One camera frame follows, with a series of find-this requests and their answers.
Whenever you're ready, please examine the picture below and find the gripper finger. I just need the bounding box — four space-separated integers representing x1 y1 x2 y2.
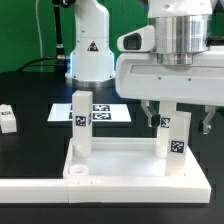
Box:
198 105 216 135
141 100 161 128

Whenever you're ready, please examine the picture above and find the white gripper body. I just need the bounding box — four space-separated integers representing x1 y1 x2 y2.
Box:
115 46 224 106

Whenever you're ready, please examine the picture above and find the white desk top tray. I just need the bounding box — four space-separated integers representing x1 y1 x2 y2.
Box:
63 136 201 183

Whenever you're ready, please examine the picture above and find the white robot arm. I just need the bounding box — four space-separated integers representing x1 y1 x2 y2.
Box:
52 0 224 134

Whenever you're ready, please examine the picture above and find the white L-shaped corner guide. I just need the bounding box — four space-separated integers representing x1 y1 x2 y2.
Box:
0 152 211 204

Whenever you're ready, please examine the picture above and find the fiducial marker plate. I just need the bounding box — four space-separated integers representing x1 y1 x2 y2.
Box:
48 103 131 122

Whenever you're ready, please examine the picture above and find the black cable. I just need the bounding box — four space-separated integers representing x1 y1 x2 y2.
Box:
14 0 72 73

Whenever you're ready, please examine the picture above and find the white cable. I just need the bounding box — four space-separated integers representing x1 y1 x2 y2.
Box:
35 0 44 73

